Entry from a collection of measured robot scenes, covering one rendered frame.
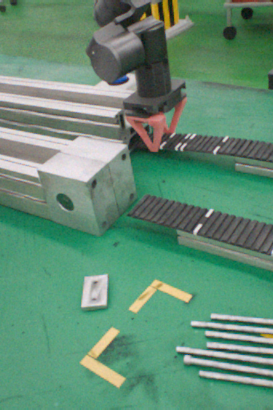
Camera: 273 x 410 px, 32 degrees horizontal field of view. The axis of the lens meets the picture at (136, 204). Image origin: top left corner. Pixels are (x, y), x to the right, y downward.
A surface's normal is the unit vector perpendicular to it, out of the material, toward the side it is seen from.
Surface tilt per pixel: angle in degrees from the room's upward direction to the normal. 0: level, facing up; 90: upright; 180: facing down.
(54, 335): 0
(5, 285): 0
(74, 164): 0
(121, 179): 90
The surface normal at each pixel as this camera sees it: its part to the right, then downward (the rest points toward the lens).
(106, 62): -0.66, 0.51
